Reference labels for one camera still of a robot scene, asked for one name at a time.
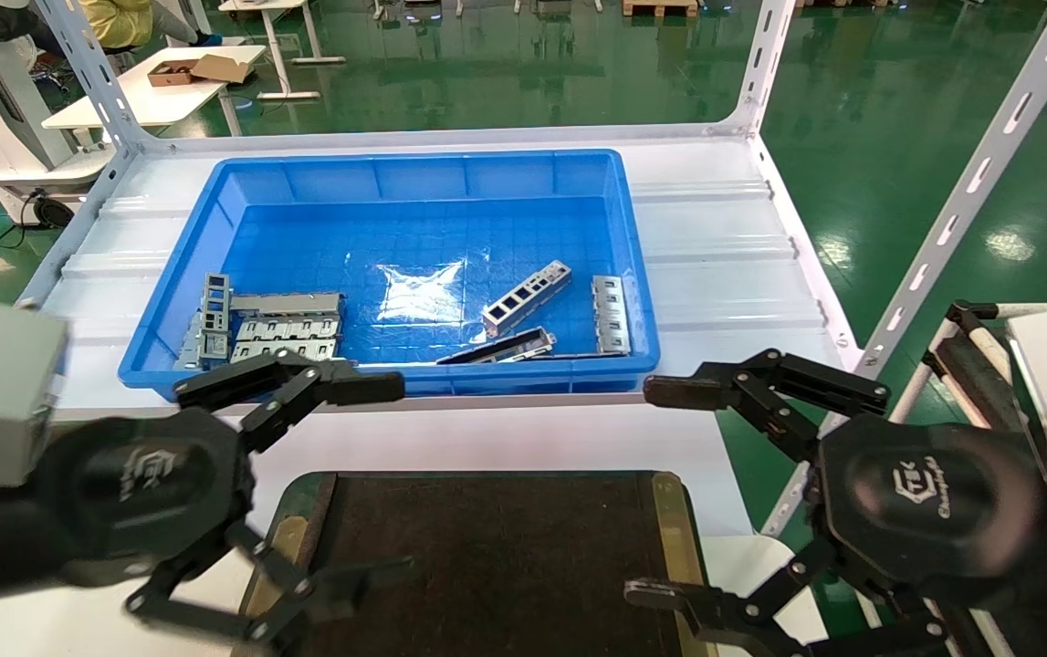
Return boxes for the blue plastic bin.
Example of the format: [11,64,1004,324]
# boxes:
[118,149,661,405]

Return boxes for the open cardboard box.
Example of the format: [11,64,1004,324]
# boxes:
[147,55,252,88]

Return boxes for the grey upright metal bracket part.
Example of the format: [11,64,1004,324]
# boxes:
[197,272,232,366]

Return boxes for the silver bracket with rectangular cutouts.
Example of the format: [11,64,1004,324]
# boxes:
[482,260,573,339]

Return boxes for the grey long metal bracket part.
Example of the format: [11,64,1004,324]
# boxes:
[229,292,344,320]

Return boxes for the grey small metal bracket part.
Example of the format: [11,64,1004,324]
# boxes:
[174,315,204,370]

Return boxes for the silver flat slotted metal part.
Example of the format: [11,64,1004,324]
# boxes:
[591,276,633,357]

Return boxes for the black tray container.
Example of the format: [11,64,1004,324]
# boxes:
[236,470,716,657]

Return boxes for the silver slotted metal bracket part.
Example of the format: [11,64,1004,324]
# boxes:
[229,339,341,364]
[236,317,341,343]

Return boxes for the white desk with legs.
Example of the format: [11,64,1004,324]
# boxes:
[217,0,346,99]

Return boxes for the person in yellow jacket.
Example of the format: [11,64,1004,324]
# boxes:
[80,0,154,51]

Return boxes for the white metal shelf rack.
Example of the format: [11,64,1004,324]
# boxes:
[16,0,1047,539]

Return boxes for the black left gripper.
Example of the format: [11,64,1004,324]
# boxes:
[0,349,414,653]

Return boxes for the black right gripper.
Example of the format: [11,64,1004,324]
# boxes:
[623,349,1047,657]

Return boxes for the clear plastic bag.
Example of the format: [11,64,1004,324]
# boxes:
[375,260,487,325]

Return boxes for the white work table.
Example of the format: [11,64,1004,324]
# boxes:
[41,44,267,140]

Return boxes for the white tube cart frame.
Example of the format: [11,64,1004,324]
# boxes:
[920,299,1047,439]

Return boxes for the dark long metal bracket part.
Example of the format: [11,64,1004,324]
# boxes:
[436,327,558,366]

